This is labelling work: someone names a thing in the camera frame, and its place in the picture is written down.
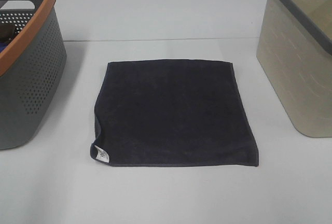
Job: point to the beige basket grey rim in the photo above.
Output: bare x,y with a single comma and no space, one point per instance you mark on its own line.
294,50

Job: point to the grey perforated basket orange rim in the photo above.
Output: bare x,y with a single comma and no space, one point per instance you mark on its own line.
31,68

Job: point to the blue towel in basket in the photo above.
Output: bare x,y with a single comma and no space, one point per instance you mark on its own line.
3,46

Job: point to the dark navy towel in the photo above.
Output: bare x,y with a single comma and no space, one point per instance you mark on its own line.
171,113

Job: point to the brown towel in basket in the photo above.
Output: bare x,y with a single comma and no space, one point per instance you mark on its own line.
7,31

